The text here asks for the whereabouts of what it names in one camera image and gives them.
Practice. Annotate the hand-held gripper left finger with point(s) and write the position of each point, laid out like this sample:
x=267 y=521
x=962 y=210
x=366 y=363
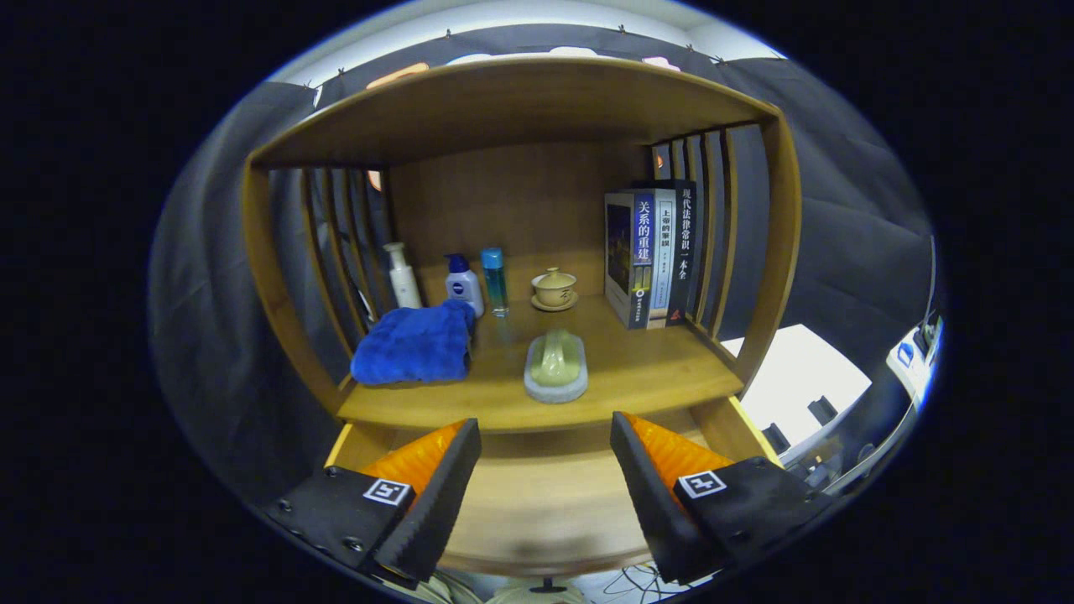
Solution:
x=440 y=503

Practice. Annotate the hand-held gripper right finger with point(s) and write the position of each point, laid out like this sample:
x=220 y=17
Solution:
x=650 y=503

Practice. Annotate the wooden drawer with black knob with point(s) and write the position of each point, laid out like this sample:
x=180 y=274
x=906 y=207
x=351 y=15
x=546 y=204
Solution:
x=537 y=512

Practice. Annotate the white side cabinet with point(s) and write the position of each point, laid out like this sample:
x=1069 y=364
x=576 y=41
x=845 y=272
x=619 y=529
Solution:
x=797 y=369

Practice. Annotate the black block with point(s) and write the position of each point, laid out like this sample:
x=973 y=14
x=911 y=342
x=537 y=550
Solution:
x=774 y=438
x=823 y=409

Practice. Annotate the blue plush towel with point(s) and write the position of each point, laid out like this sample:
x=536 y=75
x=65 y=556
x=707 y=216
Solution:
x=411 y=344

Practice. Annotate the white bottle with blue cap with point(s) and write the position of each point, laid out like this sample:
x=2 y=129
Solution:
x=463 y=289

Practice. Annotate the white pump bottle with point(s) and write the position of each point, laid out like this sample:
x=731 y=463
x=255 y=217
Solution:
x=405 y=285

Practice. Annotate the teal clear bottle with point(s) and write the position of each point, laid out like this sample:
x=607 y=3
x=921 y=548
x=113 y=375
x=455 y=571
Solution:
x=495 y=285

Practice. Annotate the beige lidded teacup with saucer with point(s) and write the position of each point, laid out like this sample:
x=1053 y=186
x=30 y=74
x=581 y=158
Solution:
x=555 y=289

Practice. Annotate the book with pale spine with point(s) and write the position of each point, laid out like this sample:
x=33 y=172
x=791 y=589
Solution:
x=663 y=252

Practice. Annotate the book with dark photo cover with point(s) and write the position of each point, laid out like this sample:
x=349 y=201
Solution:
x=621 y=252

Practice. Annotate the book with black spine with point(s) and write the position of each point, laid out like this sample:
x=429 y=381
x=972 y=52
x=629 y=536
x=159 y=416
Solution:
x=685 y=252

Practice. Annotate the white desk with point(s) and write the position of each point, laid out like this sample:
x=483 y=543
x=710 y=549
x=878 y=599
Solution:
x=914 y=361

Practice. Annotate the wooden cabinet frame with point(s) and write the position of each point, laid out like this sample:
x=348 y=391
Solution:
x=520 y=101

